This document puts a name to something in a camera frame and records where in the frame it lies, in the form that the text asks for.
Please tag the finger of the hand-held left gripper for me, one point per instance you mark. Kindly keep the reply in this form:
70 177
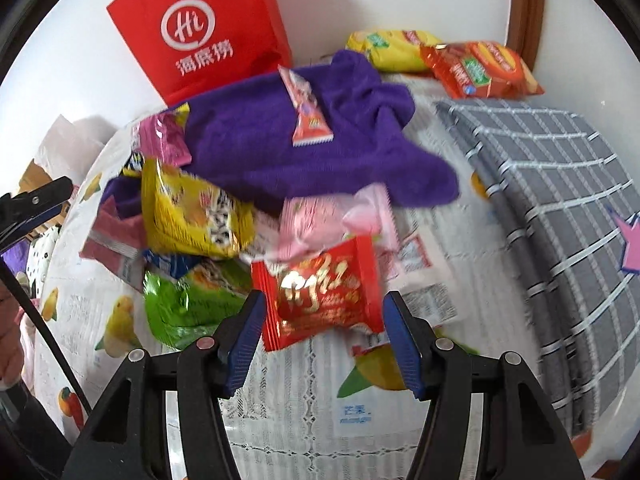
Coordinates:
35 202

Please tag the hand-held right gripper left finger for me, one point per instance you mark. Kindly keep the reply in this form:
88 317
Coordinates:
245 350

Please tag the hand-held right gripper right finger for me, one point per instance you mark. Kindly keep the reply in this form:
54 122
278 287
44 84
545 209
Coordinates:
405 355

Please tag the green snack packet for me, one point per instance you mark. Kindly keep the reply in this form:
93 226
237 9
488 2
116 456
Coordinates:
185 310

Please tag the red snack packet gold print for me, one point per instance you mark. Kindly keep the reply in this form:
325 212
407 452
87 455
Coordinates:
320 295

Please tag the pale pink snack packet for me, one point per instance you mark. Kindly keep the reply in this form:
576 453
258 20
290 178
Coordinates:
310 225

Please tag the person's left hand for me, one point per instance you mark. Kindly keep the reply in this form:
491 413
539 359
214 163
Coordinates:
9 340

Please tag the spotted white cloth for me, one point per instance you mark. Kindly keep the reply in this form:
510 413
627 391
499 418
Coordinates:
44 252

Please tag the white paper sheet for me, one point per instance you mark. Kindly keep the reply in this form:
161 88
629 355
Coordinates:
65 140

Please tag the fruit print table cover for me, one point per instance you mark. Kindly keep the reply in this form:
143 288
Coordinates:
280 410

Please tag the blue snack packet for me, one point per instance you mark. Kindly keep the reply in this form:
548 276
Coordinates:
170 262

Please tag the magenta snack packet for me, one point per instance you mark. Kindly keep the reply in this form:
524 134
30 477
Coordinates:
162 140

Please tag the yellow packet black white print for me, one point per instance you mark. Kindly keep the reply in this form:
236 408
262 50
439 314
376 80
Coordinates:
180 210

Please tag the grey checked cloth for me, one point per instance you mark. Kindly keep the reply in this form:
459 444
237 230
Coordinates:
540 200

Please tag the purple cloth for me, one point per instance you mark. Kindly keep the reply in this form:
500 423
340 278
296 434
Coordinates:
260 140

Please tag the red paper bag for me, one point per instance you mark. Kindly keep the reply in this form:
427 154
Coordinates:
200 20

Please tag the slim pink red snack packet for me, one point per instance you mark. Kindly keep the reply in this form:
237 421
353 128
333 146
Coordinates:
307 110

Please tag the orange red chips packet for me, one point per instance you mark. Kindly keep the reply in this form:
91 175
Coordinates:
490 72

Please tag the yellow chips packet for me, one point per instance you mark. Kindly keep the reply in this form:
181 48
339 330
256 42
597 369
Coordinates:
390 50

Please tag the brown wooden frame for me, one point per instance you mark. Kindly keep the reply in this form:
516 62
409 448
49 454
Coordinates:
527 10

